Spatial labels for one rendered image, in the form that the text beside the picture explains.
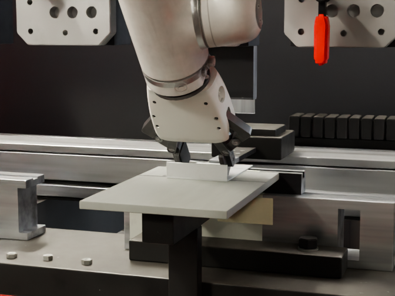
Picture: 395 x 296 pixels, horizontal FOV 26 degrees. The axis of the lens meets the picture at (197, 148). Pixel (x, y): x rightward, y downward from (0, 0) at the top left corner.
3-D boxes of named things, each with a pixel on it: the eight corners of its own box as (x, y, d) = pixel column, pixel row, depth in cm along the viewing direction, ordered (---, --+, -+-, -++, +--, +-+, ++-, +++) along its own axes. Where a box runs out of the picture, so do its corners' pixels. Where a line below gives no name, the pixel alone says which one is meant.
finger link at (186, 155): (180, 124, 115) (191, 157, 120) (158, 123, 116) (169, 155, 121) (174, 141, 113) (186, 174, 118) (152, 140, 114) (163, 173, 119)
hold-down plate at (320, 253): (128, 260, 121) (128, 239, 120) (142, 251, 126) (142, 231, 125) (341, 279, 111) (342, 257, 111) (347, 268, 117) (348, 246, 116)
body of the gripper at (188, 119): (224, 50, 106) (240, 113, 114) (147, 49, 109) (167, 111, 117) (211, 93, 101) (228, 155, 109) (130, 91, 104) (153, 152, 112)
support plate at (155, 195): (79, 209, 100) (79, 200, 100) (158, 172, 125) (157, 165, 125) (227, 219, 95) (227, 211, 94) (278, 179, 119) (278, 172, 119)
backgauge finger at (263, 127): (181, 171, 129) (181, 138, 128) (228, 148, 154) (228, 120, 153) (258, 175, 126) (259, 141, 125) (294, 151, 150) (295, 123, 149)
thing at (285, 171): (166, 187, 125) (165, 166, 125) (172, 182, 128) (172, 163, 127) (301, 194, 119) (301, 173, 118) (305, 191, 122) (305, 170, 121)
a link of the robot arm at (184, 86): (218, 34, 104) (223, 53, 107) (151, 34, 107) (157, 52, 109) (203, 83, 99) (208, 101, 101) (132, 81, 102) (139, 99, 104)
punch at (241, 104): (185, 111, 123) (185, 45, 122) (190, 110, 125) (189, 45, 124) (253, 114, 120) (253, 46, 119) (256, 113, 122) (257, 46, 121)
